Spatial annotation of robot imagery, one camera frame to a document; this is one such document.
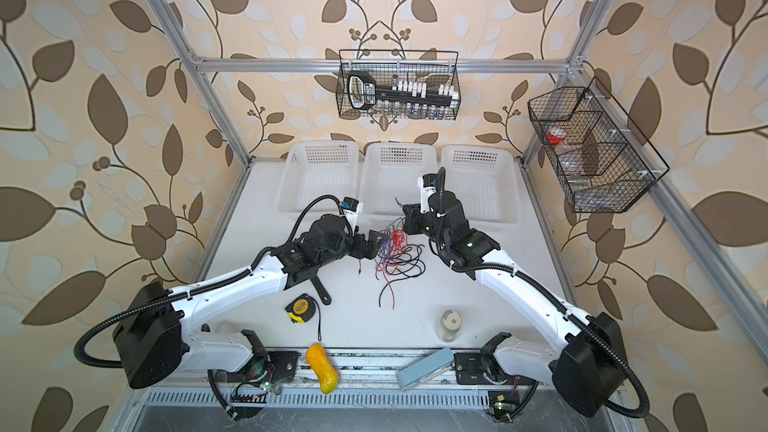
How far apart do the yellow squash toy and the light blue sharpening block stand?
169 millimetres

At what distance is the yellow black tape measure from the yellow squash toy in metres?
0.04

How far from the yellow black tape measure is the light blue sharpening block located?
251mm

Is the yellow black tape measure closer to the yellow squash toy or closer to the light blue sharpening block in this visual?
the yellow squash toy

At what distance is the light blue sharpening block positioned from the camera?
0.71 metres

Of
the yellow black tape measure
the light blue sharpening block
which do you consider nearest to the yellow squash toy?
the yellow black tape measure

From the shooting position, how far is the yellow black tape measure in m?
0.82

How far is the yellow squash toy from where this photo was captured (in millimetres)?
707
